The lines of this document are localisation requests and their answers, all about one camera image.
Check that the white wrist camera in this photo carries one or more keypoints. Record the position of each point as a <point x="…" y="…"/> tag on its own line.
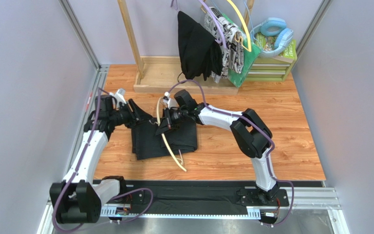
<point x="119" y="97"/>
<point x="168" y="101"/>

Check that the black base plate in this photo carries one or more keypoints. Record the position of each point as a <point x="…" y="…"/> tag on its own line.
<point x="136" y="196"/>
<point x="258" y="197"/>

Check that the light blue headphones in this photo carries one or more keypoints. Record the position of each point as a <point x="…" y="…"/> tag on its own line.
<point x="272" y="28"/>

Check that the aluminium frame rail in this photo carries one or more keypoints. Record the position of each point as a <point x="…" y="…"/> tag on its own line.
<point x="304" y="196"/>

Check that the black white patterned garment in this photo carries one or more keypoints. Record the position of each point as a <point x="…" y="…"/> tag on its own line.
<point x="233" y="54"/>

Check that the black hanging garment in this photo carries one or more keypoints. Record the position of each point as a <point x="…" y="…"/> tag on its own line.
<point x="200" y="54"/>

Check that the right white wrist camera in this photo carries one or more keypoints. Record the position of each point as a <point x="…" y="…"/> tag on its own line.
<point x="168" y="101"/>

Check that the green book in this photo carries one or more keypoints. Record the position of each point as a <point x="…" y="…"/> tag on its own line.
<point x="286" y="54"/>

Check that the green tote bag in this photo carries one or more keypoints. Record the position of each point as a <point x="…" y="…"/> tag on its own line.
<point x="251" y="52"/>

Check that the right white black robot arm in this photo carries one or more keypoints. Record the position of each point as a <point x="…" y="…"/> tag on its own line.
<point x="253" y="137"/>

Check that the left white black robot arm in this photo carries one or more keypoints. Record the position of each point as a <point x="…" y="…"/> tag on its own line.
<point x="75" y="200"/>

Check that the black cloth strip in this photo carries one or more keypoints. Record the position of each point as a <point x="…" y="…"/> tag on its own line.
<point x="179" y="197"/>

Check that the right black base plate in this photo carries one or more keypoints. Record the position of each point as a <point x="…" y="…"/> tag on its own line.
<point x="258" y="197"/>

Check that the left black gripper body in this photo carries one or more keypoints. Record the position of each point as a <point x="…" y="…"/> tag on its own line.
<point x="123" y="116"/>

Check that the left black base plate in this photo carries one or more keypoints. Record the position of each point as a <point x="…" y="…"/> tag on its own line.
<point x="136" y="196"/>

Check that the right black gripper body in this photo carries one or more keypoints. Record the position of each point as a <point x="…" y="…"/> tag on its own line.
<point x="168" y="121"/>

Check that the wooden clothes rack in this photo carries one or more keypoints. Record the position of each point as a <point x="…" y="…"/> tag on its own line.
<point x="157" y="74"/>

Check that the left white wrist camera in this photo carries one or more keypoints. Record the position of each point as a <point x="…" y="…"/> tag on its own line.
<point x="119" y="97"/>

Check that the cream plastic hanger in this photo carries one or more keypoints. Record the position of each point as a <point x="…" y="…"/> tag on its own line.
<point x="178" y="160"/>

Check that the green wooden drawer box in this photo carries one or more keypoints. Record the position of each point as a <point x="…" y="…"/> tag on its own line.
<point x="270" y="69"/>

